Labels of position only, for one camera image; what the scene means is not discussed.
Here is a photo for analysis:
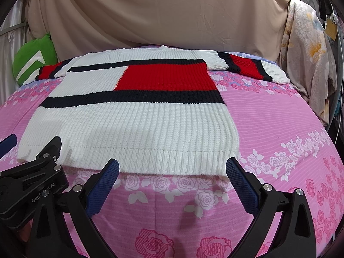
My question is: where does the green pillow with white mark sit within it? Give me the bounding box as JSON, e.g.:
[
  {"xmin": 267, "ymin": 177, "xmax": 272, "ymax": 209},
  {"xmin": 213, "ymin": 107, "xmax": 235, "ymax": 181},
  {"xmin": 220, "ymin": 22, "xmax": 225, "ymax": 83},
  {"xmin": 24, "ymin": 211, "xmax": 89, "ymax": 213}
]
[{"xmin": 12, "ymin": 33, "xmax": 58, "ymax": 86}]

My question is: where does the floral cream hanging cloth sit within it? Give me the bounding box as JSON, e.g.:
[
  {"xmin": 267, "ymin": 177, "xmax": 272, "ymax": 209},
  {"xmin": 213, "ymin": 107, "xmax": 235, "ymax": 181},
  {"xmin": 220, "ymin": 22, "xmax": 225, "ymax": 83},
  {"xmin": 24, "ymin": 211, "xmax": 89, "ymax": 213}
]
[{"xmin": 279, "ymin": 0, "xmax": 337, "ymax": 126}]

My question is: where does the white red navy knit sweater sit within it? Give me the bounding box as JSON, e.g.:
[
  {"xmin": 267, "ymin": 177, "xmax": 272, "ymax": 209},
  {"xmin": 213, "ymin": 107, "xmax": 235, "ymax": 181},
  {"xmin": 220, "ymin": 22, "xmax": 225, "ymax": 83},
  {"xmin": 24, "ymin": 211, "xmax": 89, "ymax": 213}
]
[{"xmin": 17, "ymin": 46, "xmax": 289, "ymax": 176}]

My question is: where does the beige curtain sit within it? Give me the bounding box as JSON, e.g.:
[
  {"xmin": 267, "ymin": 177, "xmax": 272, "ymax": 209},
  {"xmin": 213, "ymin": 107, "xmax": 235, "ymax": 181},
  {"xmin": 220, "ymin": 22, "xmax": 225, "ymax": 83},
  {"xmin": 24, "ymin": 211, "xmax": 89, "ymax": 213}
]
[{"xmin": 26, "ymin": 0, "xmax": 290, "ymax": 61}]

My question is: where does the yellow paper tag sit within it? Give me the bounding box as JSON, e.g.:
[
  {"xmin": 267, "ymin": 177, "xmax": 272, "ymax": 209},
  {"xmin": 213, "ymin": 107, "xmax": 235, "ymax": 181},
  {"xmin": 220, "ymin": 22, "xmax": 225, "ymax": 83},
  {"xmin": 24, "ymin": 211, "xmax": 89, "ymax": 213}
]
[{"xmin": 325, "ymin": 19, "xmax": 338, "ymax": 41}]

